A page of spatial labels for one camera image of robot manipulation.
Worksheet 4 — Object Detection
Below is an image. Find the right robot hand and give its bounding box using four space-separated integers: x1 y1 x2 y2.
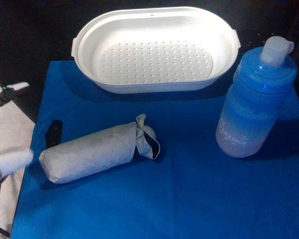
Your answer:
0 82 35 179

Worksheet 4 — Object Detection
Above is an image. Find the blue plastic squeeze bottle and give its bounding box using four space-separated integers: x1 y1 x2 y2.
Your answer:
215 36 298 159

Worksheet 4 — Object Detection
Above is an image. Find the small black flat tag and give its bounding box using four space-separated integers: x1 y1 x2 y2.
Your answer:
45 119 63 149

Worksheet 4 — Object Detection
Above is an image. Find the blue table mat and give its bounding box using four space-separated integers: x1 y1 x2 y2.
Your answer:
10 60 299 239

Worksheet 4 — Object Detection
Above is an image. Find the white oval perforated basket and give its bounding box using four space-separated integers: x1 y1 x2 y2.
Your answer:
71 6 240 95

